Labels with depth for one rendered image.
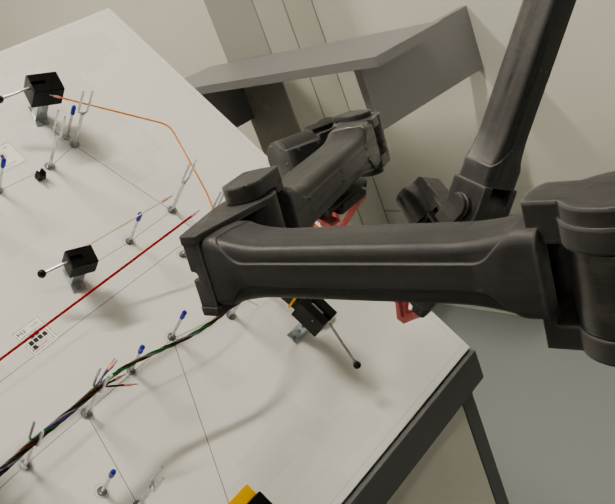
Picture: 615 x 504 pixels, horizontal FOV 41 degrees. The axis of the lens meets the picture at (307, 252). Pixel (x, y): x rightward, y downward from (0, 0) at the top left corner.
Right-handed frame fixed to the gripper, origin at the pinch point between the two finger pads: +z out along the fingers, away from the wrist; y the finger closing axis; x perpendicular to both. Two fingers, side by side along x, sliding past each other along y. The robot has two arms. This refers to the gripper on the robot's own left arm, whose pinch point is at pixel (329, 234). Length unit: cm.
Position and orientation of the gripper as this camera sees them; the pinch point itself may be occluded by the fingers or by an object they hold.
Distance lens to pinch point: 130.3
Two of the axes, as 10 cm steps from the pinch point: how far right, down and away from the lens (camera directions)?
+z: -0.2, 7.7, 6.4
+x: 8.1, 3.8, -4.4
